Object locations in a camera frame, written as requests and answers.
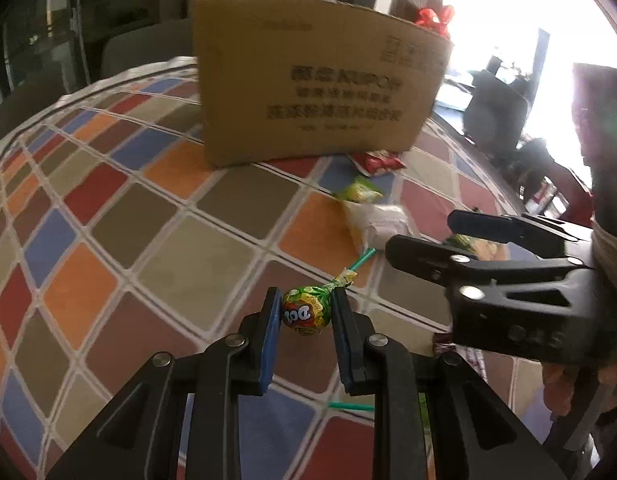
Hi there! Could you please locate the green red lollipop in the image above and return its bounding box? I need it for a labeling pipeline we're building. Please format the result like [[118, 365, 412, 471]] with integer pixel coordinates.
[[281, 248, 377, 336]]

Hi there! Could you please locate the maroon striped snack bar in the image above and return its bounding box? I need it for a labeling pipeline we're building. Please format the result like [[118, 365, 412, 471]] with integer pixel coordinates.
[[432, 333, 487, 379]]

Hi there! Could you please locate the person right hand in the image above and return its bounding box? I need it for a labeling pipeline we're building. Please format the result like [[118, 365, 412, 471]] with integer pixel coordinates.
[[541, 358, 617, 418]]

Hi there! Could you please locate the red cloth on chair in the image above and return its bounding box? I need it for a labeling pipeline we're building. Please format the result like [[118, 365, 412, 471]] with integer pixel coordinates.
[[520, 139, 594, 228]]

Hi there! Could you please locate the dark green chips packet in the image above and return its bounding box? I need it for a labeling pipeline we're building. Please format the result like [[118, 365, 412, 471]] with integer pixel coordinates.
[[443, 234, 510, 261]]

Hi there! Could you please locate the grey foil snack pouch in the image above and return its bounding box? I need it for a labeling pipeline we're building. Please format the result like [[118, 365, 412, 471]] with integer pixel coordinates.
[[342, 202, 414, 254]]

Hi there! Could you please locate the green wrapped candy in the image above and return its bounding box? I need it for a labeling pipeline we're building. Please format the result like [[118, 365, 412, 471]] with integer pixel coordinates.
[[335, 177, 383, 204]]

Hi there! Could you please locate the red snack packet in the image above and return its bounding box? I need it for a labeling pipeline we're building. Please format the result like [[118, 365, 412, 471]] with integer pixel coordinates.
[[349, 151, 405, 178]]

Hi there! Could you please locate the dark chair by window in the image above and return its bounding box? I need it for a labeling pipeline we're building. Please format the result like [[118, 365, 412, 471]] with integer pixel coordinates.
[[463, 70, 529, 153]]

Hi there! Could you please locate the colourful checkered tablecloth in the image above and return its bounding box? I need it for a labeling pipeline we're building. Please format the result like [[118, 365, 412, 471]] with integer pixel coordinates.
[[0, 61, 521, 479]]

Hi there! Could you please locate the brown cardboard box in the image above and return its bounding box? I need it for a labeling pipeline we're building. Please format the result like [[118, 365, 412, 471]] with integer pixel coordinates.
[[191, 0, 452, 167]]

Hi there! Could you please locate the red bow decoration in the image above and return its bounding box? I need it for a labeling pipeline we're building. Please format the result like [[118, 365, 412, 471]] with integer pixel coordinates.
[[415, 6, 455, 39]]

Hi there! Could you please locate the dark grey dining chair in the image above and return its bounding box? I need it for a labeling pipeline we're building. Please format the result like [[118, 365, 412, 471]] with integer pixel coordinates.
[[0, 63, 66, 139]]

